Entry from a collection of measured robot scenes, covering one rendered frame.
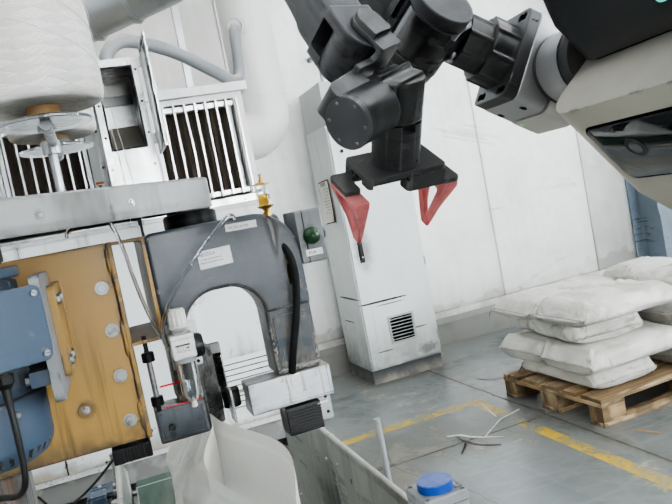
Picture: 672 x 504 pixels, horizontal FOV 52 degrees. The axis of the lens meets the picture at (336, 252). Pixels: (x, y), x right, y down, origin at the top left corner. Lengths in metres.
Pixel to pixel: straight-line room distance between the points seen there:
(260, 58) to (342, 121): 3.69
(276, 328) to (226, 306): 2.76
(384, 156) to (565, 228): 5.70
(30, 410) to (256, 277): 0.40
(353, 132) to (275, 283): 0.49
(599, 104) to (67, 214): 0.68
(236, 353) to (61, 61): 3.13
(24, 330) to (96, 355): 0.27
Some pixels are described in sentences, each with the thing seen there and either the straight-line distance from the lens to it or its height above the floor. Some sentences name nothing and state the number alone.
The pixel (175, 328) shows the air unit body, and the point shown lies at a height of 1.19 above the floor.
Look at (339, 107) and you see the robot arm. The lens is 0.72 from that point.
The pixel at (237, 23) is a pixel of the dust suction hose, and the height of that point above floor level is 2.48.
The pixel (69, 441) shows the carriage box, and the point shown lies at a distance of 1.17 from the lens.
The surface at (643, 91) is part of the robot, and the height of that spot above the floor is 1.38.
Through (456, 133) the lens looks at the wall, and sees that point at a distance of 5.95.
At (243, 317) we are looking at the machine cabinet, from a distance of 3.95.
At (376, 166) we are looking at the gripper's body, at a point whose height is 1.36.
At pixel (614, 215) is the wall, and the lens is 6.80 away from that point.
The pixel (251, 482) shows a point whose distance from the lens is 1.04.
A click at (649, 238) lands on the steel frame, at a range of 6.95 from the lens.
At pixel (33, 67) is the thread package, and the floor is 1.56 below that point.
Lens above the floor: 1.33
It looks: 4 degrees down
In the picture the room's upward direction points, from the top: 11 degrees counter-clockwise
